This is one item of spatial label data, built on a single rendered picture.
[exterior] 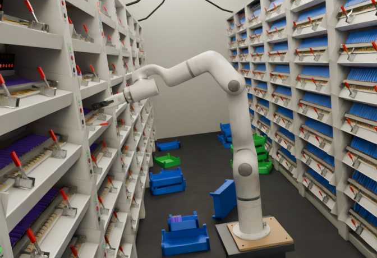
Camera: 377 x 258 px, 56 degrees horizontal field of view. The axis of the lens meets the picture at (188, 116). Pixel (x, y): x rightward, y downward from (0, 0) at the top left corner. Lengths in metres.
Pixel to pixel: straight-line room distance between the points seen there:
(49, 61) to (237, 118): 0.86
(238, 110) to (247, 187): 0.37
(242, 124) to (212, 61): 0.33
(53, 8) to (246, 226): 1.30
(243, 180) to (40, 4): 1.12
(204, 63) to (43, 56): 0.72
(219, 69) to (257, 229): 0.80
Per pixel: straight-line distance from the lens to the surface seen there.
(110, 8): 2.72
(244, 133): 1.72
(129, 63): 3.39
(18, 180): 0.93
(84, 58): 2.02
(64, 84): 1.32
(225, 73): 1.64
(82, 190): 1.38
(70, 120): 1.33
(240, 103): 1.72
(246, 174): 1.69
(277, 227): 1.96
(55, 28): 1.33
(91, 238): 1.45
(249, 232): 1.87
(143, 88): 1.76
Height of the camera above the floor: 1.19
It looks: 9 degrees down
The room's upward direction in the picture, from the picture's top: 7 degrees counter-clockwise
